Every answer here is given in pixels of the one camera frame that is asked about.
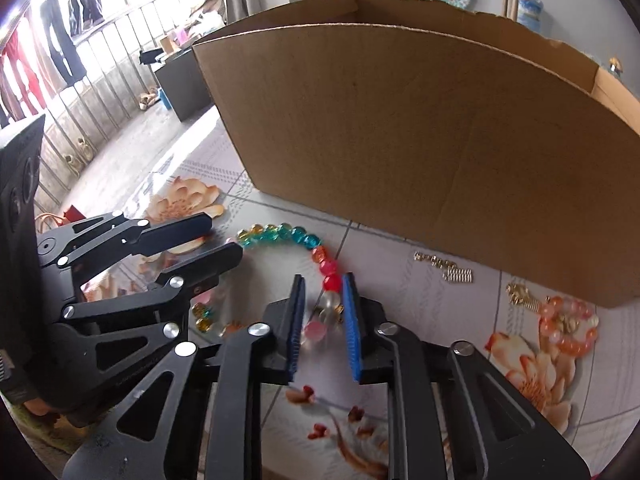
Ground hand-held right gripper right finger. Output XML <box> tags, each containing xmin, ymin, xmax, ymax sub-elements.
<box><xmin>341</xmin><ymin>272</ymin><xmax>588</xmax><ymax>480</ymax></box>

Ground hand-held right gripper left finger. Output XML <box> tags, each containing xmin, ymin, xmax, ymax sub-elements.
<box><xmin>62</xmin><ymin>274</ymin><xmax>307</xmax><ymax>480</ymax></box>

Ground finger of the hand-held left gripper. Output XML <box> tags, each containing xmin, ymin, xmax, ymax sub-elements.
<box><xmin>35</xmin><ymin>211</ymin><xmax>214</xmax><ymax>273</ymax></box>
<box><xmin>47</xmin><ymin>241</ymin><xmax>245</xmax><ymax>396</ymax></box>

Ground multicolour glass bead bracelet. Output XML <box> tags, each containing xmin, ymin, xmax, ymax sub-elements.
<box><xmin>191</xmin><ymin>222</ymin><xmax>347</xmax><ymax>348</ymax></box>

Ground small gold chain piece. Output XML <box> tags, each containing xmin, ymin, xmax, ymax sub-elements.
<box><xmin>414</xmin><ymin>251</ymin><xmax>456</xmax><ymax>270</ymax></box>

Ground brown cardboard box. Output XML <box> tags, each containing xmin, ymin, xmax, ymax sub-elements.
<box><xmin>191</xmin><ymin>0</ymin><xmax>640</xmax><ymax>309</ymax></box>

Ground pink orange bead bracelet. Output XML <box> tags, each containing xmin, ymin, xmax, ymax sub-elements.
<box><xmin>539</xmin><ymin>296</ymin><xmax>600</xmax><ymax>358</ymax></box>

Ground floral tile-print tablecloth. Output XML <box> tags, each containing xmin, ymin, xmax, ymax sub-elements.
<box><xmin>82</xmin><ymin>110</ymin><xmax>640</xmax><ymax>480</ymax></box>

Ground metal balcony railing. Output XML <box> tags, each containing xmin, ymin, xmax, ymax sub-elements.
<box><xmin>0</xmin><ymin>0</ymin><xmax>221</xmax><ymax>211</ymax></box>

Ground dark grey cabinet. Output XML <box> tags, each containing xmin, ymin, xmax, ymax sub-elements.
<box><xmin>152</xmin><ymin>47</ymin><xmax>216</xmax><ymax>122</ymax></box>

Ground red hanging garment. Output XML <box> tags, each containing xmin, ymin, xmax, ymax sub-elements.
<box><xmin>0</xmin><ymin>25</ymin><xmax>56</xmax><ymax>121</ymax></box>

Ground dark hanging trousers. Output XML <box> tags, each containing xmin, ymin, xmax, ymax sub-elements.
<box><xmin>40</xmin><ymin>0</ymin><xmax>86</xmax><ymax>83</ymax></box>

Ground blue water bottle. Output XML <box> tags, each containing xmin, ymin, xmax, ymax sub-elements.
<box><xmin>517</xmin><ymin>0</ymin><xmax>545</xmax><ymax>36</ymax></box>

